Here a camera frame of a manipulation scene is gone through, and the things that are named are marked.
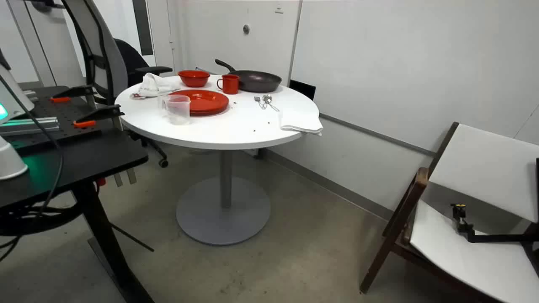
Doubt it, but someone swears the red mug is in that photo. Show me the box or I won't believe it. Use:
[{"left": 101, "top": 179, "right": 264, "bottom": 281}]
[{"left": 217, "top": 74, "right": 239, "bottom": 94}]

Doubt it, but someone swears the black office chair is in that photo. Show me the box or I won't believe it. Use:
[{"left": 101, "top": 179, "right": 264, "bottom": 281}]
[{"left": 59, "top": 0, "right": 175, "bottom": 169}]

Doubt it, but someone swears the red bowl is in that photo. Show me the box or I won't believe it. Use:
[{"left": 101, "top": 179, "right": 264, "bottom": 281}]
[{"left": 178, "top": 69, "right": 209, "bottom": 88}]

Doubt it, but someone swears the wooden white folding chair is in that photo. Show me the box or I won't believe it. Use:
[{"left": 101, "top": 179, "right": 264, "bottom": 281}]
[{"left": 360, "top": 123, "right": 539, "bottom": 303}]

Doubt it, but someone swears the black desk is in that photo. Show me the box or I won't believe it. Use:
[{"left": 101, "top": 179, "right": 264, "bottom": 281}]
[{"left": 0, "top": 83, "right": 156, "bottom": 303}]

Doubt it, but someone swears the metal fork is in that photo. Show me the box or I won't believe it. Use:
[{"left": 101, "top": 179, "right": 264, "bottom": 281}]
[{"left": 254, "top": 96, "right": 266, "bottom": 110}]

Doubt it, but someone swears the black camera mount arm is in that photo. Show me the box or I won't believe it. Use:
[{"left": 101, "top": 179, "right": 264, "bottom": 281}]
[{"left": 449, "top": 158, "right": 539, "bottom": 280}]

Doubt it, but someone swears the folded white cloth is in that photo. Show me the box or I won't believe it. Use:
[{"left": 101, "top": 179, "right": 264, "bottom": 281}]
[{"left": 279, "top": 108, "right": 323, "bottom": 133}]

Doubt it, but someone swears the clear plastic measuring cup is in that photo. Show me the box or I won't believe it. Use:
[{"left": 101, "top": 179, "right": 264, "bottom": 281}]
[{"left": 165, "top": 94, "right": 190, "bottom": 125}]

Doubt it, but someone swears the red plate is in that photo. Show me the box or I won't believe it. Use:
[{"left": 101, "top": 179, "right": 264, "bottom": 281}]
[{"left": 171, "top": 89, "right": 229, "bottom": 116}]

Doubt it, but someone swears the round white table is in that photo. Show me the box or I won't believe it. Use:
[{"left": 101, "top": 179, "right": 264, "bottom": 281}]
[{"left": 116, "top": 86, "right": 318, "bottom": 246}]

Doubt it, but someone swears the metal spoon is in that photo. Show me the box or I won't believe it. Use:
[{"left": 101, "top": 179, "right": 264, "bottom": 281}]
[{"left": 262, "top": 94, "right": 279, "bottom": 111}]

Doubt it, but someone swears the black cable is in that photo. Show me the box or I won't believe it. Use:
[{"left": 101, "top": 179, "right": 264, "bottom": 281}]
[{"left": 0, "top": 74, "right": 67, "bottom": 263}]

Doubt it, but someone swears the dark frying pan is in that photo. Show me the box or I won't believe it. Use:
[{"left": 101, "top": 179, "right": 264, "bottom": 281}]
[{"left": 215, "top": 59, "right": 281, "bottom": 93}]

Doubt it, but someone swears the white red-striped tea towel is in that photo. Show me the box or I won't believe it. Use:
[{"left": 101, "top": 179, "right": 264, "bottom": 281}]
[{"left": 133, "top": 73, "right": 180, "bottom": 100}]

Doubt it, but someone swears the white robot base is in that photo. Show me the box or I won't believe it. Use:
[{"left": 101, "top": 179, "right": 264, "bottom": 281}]
[{"left": 0, "top": 49, "right": 37, "bottom": 182}]

